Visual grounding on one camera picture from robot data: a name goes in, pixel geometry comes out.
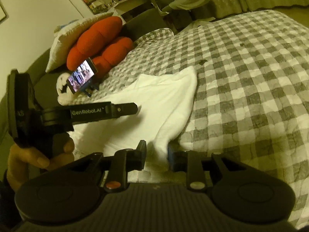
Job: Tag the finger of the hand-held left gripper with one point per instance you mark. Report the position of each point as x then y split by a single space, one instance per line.
125 109

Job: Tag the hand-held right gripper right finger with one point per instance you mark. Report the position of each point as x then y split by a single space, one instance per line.
171 156

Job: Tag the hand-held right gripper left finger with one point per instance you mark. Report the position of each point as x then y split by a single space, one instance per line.
142 153

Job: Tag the white garment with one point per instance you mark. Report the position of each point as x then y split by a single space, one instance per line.
157 96

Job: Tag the person's left hand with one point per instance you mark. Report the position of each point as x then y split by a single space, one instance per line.
29 159

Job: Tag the white fluffy earmuffs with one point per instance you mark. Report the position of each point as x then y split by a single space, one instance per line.
65 99

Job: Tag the dark blue phone stand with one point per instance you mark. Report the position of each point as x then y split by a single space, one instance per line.
90 89

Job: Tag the smartphone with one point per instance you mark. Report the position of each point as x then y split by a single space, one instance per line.
82 76

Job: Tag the cream pillow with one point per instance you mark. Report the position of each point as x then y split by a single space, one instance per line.
60 48

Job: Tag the red plush cushion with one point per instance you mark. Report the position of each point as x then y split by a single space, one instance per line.
96 33

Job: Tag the blue plush toy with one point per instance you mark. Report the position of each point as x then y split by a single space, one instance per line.
66 25

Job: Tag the grey white checked blanket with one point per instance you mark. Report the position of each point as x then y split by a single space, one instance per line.
241 77

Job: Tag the grey office chair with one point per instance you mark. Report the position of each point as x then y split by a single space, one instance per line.
157 2

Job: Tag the light grey draped cloth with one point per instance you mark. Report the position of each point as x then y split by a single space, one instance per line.
188 0

